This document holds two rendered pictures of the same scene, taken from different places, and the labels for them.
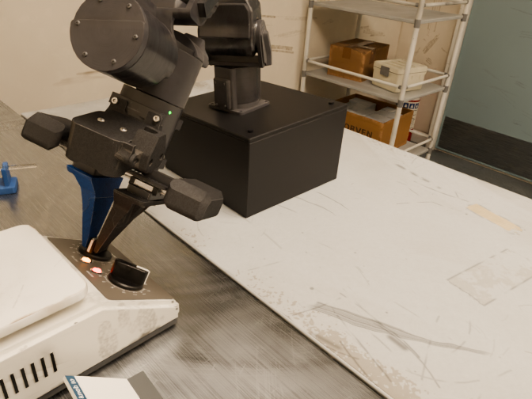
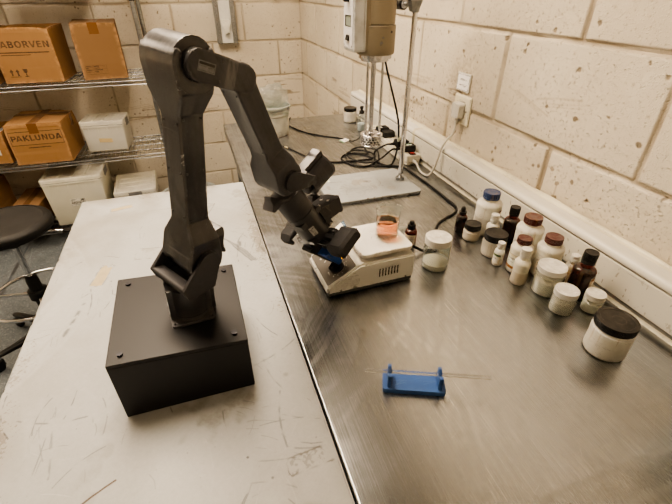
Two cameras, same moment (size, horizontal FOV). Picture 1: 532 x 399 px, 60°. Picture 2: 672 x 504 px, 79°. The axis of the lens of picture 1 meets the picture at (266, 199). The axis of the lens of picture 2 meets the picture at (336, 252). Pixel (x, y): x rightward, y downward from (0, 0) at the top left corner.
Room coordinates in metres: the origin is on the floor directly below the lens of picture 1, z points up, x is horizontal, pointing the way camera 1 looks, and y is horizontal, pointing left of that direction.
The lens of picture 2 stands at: (0.98, 0.48, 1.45)
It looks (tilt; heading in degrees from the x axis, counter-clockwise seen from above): 33 degrees down; 207
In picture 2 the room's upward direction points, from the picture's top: straight up
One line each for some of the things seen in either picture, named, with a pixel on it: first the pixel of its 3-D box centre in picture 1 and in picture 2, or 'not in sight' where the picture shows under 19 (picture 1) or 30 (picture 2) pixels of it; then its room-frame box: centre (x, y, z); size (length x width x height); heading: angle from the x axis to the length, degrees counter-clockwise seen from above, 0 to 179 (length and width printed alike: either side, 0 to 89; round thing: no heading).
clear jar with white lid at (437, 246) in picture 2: not in sight; (436, 251); (0.19, 0.33, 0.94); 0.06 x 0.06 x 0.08
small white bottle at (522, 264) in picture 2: not in sight; (522, 265); (0.16, 0.51, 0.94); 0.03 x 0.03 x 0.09
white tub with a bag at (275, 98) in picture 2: not in sight; (273, 109); (-0.47, -0.57, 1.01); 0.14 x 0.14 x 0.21
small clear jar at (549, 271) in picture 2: not in sight; (548, 278); (0.17, 0.56, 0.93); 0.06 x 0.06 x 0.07
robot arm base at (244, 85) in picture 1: (237, 85); (190, 295); (0.65, 0.05, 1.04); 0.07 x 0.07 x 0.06; 53
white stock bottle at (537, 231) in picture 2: not in sight; (528, 236); (0.05, 0.51, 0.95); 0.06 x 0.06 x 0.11
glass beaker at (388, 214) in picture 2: not in sight; (388, 221); (0.25, 0.23, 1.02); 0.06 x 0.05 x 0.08; 120
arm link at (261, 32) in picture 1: (238, 42); (183, 263); (0.64, 0.05, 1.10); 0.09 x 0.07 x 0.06; 79
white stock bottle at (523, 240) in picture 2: not in sight; (520, 253); (0.11, 0.50, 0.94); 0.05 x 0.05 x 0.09
